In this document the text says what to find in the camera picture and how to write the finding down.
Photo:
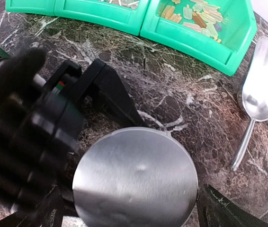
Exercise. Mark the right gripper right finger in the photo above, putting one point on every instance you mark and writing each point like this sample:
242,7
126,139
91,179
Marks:
215,210

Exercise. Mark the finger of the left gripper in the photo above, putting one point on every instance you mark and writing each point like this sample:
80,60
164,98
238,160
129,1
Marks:
111,98

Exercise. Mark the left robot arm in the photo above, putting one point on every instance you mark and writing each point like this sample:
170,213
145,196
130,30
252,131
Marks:
16,74

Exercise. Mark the metal scoop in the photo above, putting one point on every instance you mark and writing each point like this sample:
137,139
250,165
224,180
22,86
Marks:
254,95

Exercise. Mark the green three-compartment bin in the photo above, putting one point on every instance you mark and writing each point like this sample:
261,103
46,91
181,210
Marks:
237,34

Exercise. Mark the wrapped colourful candies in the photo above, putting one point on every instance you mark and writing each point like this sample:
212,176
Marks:
132,4

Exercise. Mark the white jar lid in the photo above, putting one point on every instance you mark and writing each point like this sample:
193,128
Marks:
135,177

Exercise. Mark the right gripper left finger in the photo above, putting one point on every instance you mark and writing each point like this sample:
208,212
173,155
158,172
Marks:
49,213

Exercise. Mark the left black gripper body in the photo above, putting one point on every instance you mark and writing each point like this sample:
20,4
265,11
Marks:
75,81

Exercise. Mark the green yellow gummy candies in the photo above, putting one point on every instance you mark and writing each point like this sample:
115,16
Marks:
202,16

